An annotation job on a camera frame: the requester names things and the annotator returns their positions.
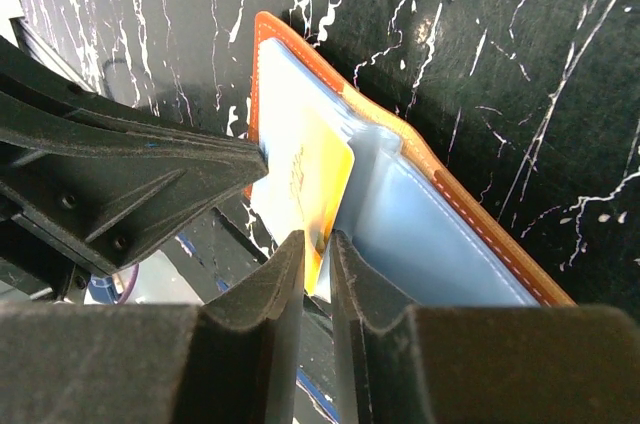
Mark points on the brown leather card holder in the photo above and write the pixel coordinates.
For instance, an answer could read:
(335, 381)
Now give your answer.
(404, 212)

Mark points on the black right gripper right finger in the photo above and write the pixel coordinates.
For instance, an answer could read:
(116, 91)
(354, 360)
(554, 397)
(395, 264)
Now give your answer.
(400, 362)

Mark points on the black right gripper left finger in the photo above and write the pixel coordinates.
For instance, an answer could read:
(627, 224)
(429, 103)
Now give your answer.
(65, 363)

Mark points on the gold credit card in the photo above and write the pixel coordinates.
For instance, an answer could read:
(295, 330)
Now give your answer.
(309, 165)

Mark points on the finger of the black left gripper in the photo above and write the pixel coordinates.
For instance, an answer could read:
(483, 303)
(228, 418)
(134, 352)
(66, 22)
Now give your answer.
(29, 81)
(106, 199)

